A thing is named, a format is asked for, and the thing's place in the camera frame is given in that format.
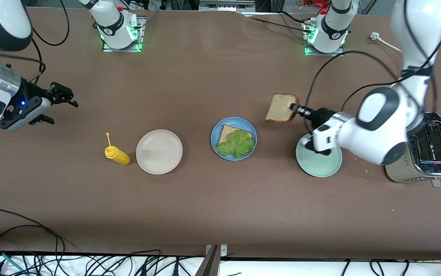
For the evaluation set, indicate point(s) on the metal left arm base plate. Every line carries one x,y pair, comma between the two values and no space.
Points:
339,54

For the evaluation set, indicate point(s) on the mint green round plate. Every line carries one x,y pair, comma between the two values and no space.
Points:
320,166

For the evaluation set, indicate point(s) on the metal mount bracket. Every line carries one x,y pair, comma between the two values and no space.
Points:
209,266

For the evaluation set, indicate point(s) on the red snack bag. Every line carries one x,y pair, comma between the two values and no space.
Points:
314,3

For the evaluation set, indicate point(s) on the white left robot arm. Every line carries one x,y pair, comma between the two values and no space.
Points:
377,126

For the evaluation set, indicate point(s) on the yellow squeeze bottle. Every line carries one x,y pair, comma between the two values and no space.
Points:
119,157

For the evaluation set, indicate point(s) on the brown bread slice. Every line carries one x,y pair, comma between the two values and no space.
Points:
228,132
280,109

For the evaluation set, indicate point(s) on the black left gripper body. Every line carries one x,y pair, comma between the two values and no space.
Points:
321,115

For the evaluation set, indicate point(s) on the beige chrome toaster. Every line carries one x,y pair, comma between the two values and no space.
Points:
435,145

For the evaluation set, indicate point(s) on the green lettuce leaf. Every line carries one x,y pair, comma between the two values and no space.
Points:
237,145

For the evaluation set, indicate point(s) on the beige round plate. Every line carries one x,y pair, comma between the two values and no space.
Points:
159,153

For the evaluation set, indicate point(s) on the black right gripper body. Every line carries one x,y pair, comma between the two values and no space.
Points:
32,93

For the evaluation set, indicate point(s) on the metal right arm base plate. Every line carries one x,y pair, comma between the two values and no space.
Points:
142,34

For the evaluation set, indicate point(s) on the aluminium frame profile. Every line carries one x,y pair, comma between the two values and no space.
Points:
226,5

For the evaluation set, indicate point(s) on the blue round plate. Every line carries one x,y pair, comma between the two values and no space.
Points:
216,128

